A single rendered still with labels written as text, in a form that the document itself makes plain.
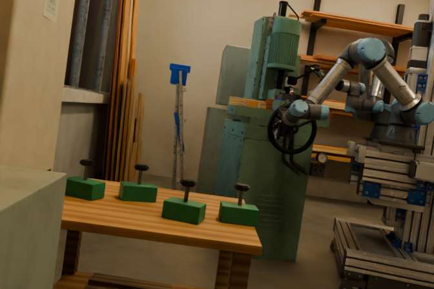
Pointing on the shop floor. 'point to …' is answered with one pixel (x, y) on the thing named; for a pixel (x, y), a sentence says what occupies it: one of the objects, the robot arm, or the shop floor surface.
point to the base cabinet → (266, 191)
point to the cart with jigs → (157, 227)
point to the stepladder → (177, 72)
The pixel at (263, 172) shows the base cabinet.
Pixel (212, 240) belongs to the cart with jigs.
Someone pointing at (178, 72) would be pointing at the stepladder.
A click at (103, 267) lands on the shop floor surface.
